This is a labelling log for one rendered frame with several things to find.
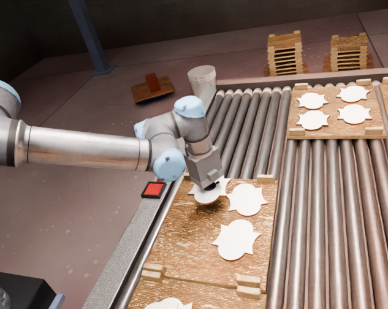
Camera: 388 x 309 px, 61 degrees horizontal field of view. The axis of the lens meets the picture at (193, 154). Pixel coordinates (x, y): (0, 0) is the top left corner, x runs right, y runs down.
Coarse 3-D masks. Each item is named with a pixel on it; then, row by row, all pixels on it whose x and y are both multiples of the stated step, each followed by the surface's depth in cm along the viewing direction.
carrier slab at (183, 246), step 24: (264, 192) 109; (168, 216) 110; (192, 216) 107; (216, 216) 105; (240, 216) 103; (264, 216) 101; (168, 240) 101; (192, 240) 99; (264, 240) 94; (168, 264) 94; (192, 264) 93; (216, 264) 91; (240, 264) 89; (264, 264) 88; (264, 288) 82
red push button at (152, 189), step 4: (152, 184) 126; (156, 184) 126; (160, 184) 125; (148, 188) 125; (152, 188) 124; (156, 188) 124; (160, 188) 123; (148, 192) 123; (152, 192) 122; (156, 192) 122
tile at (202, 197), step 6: (216, 180) 105; (222, 180) 104; (228, 180) 104; (198, 186) 105; (216, 186) 103; (222, 186) 102; (192, 192) 103; (198, 192) 102; (204, 192) 102; (210, 192) 101; (216, 192) 101; (222, 192) 100; (198, 198) 100; (204, 198) 100; (210, 198) 99; (216, 198) 99; (204, 204) 98
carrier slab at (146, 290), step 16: (144, 288) 90; (160, 288) 89; (176, 288) 88; (192, 288) 87; (208, 288) 86; (224, 288) 85; (144, 304) 86; (208, 304) 82; (224, 304) 81; (240, 304) 80; (256, 304) 80
